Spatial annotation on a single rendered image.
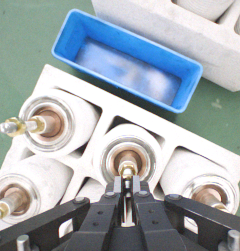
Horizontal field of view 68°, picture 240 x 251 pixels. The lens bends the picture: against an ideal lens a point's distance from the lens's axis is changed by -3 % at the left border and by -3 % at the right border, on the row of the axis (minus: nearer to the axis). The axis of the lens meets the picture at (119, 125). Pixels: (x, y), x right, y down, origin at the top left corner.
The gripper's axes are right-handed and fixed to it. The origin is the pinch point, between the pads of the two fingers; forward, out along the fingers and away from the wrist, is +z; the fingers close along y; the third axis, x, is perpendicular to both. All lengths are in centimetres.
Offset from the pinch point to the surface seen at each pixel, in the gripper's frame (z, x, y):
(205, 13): 16.5, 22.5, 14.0
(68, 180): 18.8, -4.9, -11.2
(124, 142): 9.7, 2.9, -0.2
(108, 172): 9.7, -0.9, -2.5
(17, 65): 35, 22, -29
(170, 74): 34.6, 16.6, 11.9
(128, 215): 17.3, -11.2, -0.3
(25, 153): 18.4, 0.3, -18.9
